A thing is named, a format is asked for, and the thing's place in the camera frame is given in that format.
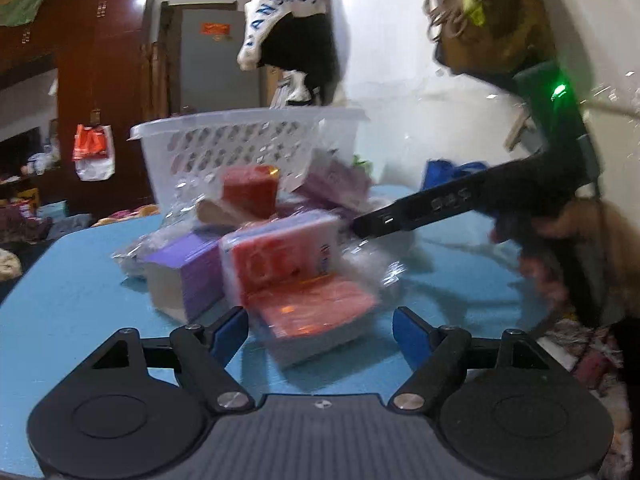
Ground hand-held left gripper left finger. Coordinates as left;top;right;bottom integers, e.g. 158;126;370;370
75;306;253;413

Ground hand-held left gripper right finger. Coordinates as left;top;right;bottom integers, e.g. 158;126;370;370
387;306;568;412

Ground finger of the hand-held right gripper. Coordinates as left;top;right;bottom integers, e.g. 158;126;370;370
351;161;507;239

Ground clear plastic bag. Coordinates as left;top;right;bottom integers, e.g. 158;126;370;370
110;230;167;282
345;230;422;297

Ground red tissue pack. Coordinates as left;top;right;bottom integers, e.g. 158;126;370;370
221;164;281;218
219;210;347;307
249;277;382;370

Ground pale purple tissue pack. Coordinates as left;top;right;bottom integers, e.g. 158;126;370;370
294;159;374;212

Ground white plastic basket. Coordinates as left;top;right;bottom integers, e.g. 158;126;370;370
129;106;370;211

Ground person's right hand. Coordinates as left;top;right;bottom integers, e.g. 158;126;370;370
491;199;637;320

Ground blue tote bag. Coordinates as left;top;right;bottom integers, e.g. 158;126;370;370
421;158;489;194

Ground beige packet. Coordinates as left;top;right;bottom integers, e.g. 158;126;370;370
195;197;251;227

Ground brown hanging bag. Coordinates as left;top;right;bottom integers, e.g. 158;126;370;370
433;0;558;83

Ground floral cloth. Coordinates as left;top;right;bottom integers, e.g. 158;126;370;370
544;314;637;463

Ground grey cloth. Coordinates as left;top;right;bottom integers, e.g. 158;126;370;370
46;213;94;242

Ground black garment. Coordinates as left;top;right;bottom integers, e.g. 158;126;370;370
259;14;342;106

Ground teal box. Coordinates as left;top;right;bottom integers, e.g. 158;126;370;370
36;201;69;222

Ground orange white plastic bag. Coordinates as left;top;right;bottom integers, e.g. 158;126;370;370
72;123;116;182

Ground dark purple blanket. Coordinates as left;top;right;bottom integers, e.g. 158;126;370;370
0;201;57;247

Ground grey door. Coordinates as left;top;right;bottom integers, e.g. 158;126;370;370
169;2;267;117

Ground white printed garment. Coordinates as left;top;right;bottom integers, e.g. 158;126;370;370
237;0;332;108

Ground wooden boards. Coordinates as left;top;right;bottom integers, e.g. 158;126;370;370
141;1;173;127

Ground brown wooden wardrobe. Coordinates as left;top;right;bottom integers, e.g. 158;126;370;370
0;0;157;212

